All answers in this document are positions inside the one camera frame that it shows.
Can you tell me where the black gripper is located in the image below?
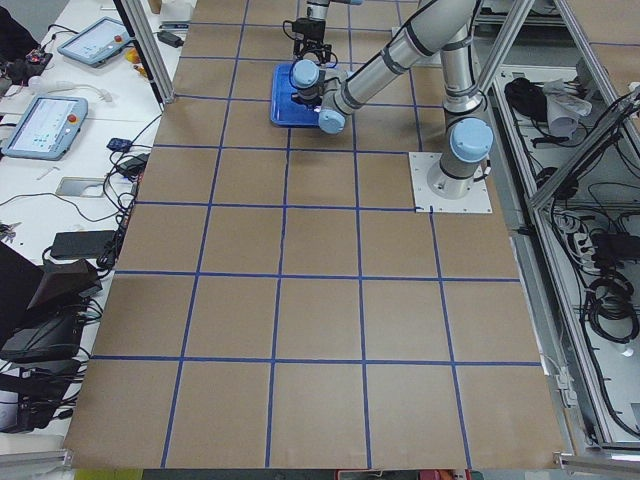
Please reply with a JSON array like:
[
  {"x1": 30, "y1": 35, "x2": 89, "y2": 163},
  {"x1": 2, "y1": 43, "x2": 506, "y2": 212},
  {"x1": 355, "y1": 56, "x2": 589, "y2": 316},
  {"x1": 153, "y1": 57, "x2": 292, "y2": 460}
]
[
  {"x1": 291, "y1": 89, "x2": 322, "y2": 109},
  {"x1": 291, "y1": 18, "x2": 332, "y2": 63}
]

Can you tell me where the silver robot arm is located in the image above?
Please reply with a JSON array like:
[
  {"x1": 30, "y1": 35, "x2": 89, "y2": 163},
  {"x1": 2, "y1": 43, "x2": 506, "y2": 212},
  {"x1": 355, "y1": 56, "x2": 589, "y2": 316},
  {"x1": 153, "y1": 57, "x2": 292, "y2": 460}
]
[
  {"x1": 290, "y1": 1, "x2": 494, "y2": 199},
  {"x1": 282, "y1": 0, "x2": 334, "y2": 65}
]

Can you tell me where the blue plastic tray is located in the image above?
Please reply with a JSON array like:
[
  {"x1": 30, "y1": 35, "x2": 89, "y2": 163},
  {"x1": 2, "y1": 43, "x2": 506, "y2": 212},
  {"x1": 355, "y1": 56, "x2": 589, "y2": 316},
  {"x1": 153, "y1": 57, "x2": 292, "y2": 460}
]
[{"x1": 270, "y1": 59, "x2": 346, "y2": 134}]

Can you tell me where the far teach pendant tablet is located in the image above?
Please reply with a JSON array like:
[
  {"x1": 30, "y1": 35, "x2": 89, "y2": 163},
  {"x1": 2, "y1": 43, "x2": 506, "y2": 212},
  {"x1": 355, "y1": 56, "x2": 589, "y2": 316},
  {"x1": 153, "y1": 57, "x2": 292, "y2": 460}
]
[{"x1": 57, "y1": 17, "x2": 131, "y2": 67}]

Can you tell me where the teach pendant tablet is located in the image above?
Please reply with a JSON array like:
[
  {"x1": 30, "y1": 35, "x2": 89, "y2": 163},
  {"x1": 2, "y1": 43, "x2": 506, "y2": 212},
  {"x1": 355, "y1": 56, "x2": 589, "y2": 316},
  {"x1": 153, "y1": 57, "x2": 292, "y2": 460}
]
[
  {"x1": 1, "y1": 95, "x2": 89, "y2": 161},
  {"x1": 57, "y1": 17, "x2": 131, "y2": 67}
]

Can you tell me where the near teach pendant tablet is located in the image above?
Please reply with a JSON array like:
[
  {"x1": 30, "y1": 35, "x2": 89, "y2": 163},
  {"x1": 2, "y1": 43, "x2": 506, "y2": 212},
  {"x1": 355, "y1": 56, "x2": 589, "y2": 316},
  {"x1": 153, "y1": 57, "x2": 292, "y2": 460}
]
[{"x1": 1, "y1": 95, "x2": 89, "y2": 161}]

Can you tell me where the black power adapter brick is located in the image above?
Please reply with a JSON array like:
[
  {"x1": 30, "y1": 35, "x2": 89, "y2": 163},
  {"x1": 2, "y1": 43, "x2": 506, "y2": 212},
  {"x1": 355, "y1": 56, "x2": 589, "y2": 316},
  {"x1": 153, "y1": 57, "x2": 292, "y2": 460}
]
[{"x1": 50, "y1": 230, "x2": 115, "y2": 260}]

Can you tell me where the aluminium frame post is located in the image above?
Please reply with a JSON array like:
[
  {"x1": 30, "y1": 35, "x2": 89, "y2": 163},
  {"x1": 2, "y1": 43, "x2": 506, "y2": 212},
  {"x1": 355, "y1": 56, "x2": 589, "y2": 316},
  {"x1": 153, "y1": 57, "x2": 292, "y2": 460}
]
[{"x1": 113, "y1": 0, "x2": 175, "y2": 105}]

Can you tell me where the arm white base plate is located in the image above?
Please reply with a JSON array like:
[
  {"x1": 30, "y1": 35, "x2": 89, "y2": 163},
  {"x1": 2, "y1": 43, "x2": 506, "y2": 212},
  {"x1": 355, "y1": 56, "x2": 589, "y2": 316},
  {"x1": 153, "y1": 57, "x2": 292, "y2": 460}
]
[{"x1": 408, "y1": 152, "x2": 493, "y2": 214}]

